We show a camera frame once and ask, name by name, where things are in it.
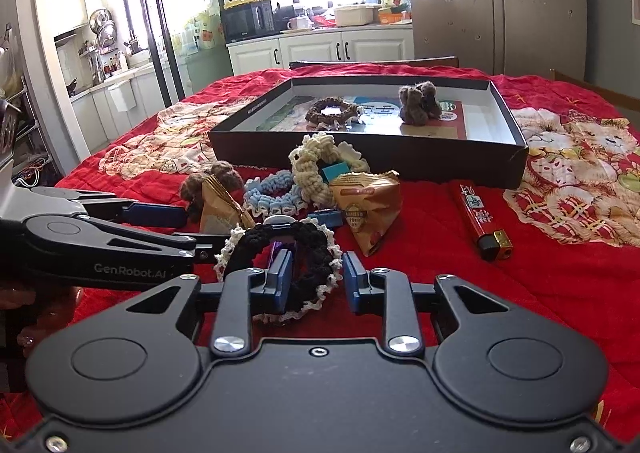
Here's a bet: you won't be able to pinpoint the white kitchen counter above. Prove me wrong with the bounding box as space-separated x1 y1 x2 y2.
67 60 186 149

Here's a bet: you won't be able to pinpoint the tan snack packet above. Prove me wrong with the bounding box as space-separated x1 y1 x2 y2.
199 174 257 235

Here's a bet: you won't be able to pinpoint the brown braided scrunchie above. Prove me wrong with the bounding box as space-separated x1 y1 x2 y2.
305 96 361 126

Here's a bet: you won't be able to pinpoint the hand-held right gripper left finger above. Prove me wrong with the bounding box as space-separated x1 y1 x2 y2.
125 249 295 356

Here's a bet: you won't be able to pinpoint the black microwave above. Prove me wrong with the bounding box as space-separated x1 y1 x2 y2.
220 0 276 42

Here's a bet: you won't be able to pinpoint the red printed blanket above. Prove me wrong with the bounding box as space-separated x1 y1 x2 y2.
52 64 640 434

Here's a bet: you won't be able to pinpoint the dark wooden chair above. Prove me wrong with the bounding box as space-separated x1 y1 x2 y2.
289 56 460 70

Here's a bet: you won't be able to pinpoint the metal storage rack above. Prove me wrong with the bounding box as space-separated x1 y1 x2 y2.
0 23 51 184

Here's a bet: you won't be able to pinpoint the person's left hand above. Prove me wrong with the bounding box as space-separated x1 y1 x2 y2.
0 283 83 349

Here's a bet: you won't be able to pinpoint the black lace-edged scrunchie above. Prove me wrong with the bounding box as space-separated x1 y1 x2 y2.
215 219 343 321

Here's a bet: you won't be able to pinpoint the grey refrigerator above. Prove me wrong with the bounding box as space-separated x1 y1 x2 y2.
402 0 590 79

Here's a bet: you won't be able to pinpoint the white kitchen cabinet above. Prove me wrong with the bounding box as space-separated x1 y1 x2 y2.
226 26 416 80

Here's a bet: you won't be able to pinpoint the orange snack packet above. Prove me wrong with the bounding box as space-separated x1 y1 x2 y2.
329 170 404 257

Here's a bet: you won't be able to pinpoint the brown crochet scrunchie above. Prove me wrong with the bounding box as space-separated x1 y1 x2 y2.
180 160 244 224

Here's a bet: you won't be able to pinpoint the small teal block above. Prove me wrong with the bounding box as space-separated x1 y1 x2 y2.
321 162 349 184

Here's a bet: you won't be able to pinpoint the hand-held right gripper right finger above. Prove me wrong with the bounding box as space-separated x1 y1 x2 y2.
342 252 513 356

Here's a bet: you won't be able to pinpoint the steel pot lids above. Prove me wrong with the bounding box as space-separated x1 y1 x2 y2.
89 8 117 50

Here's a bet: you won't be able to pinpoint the brown wooden chair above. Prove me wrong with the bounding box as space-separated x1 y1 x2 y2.
549 68 640 106

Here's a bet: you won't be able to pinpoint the black cardboard box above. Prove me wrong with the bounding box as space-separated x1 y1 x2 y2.
207 76 530 189

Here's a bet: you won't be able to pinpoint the red snack stick packet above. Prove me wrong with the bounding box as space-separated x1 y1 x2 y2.
447 182 513 262

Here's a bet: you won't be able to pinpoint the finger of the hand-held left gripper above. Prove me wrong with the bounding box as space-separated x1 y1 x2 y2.
30 187 190 230
22 214 231 266

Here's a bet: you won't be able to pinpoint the brown fuzzy hair clip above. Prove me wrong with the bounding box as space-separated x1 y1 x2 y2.
397 80 443 126

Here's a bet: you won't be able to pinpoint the light blue scrunchie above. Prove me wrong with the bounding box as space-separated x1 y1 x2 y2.
243 169 306 220

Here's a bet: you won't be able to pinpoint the sliding glass door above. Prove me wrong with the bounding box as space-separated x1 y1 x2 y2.
117 0 231 99

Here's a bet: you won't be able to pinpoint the white plastic basin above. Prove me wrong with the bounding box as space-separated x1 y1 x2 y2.
334 4 382 27

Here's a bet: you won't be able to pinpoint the cream knitted scrunchie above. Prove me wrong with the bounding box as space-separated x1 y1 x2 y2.
289 132 371 209

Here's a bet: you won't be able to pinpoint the white hanging bin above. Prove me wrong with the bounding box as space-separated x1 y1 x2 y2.
107 80 137 113

